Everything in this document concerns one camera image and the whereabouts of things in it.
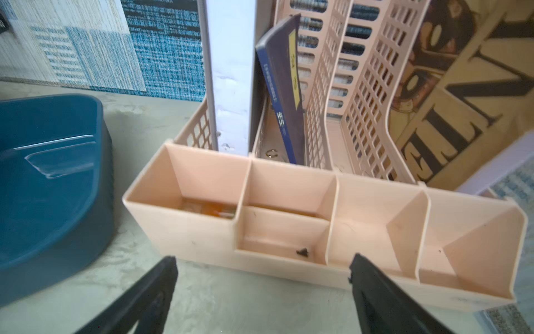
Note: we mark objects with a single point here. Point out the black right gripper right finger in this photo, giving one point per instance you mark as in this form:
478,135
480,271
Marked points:
383,307

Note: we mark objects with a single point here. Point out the teal plastic bin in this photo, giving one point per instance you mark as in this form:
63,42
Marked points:
57,190

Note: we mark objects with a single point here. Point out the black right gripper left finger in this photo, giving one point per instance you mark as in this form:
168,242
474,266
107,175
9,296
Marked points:
144,307

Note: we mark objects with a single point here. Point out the white binder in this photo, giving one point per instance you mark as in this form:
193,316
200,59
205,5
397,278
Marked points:
227,30

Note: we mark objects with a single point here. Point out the pink desk organizer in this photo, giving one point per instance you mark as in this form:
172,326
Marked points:
352,196

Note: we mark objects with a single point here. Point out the lilac folder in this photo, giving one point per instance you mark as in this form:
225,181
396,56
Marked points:
498,167

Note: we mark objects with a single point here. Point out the dark blue book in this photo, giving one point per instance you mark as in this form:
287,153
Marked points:
277,54

